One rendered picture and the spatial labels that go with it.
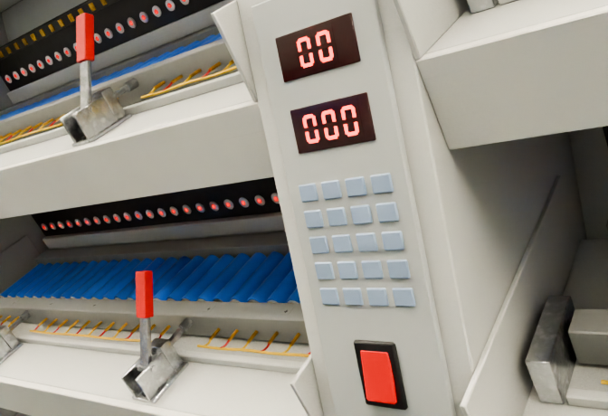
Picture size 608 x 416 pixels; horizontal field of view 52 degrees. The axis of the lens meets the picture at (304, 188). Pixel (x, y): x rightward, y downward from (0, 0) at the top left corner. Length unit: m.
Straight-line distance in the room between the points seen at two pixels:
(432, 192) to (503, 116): 0.04
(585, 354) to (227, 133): 0.22
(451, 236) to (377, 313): 0.05
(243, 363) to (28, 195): 0.23
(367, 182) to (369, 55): 0.06
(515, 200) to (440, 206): 0.09
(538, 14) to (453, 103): 0.05
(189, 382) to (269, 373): 0.07
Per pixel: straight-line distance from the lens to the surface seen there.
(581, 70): 0.26
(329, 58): 0.30
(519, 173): 0.37
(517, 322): 0.34
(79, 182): 0.49
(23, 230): 0.92
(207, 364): 0.50
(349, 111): 0.29
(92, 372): 0.59
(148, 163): 0.42
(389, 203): 0.29
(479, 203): 0.32
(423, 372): 0.31
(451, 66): 0.27
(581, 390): 0.34
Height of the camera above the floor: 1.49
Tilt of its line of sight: 5 degrees down
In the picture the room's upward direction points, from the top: 12 degrees counter-clockwise
